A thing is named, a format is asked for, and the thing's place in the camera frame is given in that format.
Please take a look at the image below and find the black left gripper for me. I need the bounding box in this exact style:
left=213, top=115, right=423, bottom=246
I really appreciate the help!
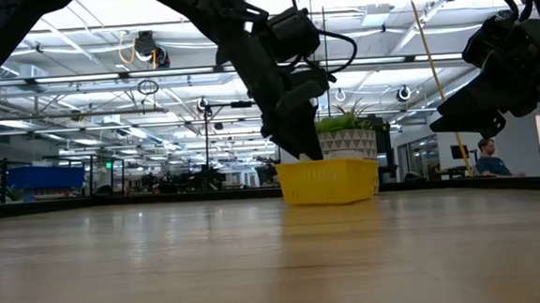
left=239, top=43, right=342, bottom=166

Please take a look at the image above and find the yellow plastic basket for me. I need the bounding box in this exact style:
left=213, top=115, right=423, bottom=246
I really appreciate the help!
left=275, top=157, right=381, bottom=209

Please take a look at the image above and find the white building column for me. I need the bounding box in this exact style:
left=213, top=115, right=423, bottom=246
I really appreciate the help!
left=278, top=144, right=301, bottom=165

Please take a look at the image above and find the green artificial plant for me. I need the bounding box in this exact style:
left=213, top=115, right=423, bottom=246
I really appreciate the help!
left=313, top=97, right=376, bottom=135

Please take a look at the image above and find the small black monitor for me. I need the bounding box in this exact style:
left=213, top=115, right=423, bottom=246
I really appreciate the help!
left=450, top=144, right=470, bottom=161

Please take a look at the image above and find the white triangle-patterned planter pot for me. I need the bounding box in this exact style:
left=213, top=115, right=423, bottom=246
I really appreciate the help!
left=318, top=127, right=379, bottom=163

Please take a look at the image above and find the person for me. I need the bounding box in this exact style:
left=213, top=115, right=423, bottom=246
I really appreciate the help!
left=473, top=135, right=526, bottom=180

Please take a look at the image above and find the blue storage bin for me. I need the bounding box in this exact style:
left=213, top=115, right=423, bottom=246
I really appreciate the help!
left=7, top=163, right=87, bottom=194

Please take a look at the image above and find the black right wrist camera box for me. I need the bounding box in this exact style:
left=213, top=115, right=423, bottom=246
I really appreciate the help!
left=459, top=11, right=524, bottom=68

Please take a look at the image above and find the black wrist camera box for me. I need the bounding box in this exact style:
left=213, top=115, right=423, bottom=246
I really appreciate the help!
left=459, top=11, right=524, bottom=68
left=255, top=5, right=323, bottom=65

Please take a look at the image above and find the yellow hanging strap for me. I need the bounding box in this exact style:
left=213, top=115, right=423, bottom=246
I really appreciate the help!
left=402, top=0, right=473, bottom=181

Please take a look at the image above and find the black ceiling cable reel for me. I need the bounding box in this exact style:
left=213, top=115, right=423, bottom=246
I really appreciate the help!
left=132, top=29, right=172, bottom=71
left=395, top=83, right=413, bottom=103

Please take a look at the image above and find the black metal frame stand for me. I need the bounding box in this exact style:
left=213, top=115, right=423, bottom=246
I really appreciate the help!
left=202, top=99, right=273, bottom=194

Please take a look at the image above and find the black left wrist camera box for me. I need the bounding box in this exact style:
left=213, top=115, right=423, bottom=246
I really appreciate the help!
left=255, top=5, right=323, bottom=65

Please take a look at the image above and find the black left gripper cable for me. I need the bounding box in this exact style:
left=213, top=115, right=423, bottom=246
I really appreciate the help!
left=316, top=26, right=359, bottom=74

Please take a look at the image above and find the black table edge rail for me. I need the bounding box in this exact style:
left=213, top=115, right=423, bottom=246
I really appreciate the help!
left=0, top=168, right=540, bottom=225

